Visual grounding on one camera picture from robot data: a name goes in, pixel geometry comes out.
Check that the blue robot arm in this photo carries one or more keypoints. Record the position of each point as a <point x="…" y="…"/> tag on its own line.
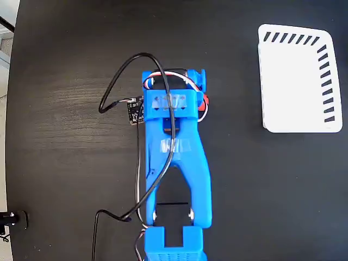
<point x="201" y="176"/>

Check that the red turtle toy gold shell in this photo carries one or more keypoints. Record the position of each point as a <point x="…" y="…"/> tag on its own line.
<point x="205" y="99"/>

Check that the clear tape piece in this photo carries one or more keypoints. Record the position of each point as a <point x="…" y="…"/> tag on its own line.
<point x="183" y="145"/>

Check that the black table clamp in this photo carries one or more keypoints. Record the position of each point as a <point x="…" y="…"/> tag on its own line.
<point x="12" y="218"/>

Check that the white plastic tray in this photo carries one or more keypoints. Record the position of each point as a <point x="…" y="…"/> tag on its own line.
<point x="291" y="87"/>

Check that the small camera circuit board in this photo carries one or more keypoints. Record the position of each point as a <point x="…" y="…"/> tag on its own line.
<point x="134" y="111"/>

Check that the black diagonal bar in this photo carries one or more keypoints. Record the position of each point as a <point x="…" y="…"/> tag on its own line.
<point x="6" y="23"/>

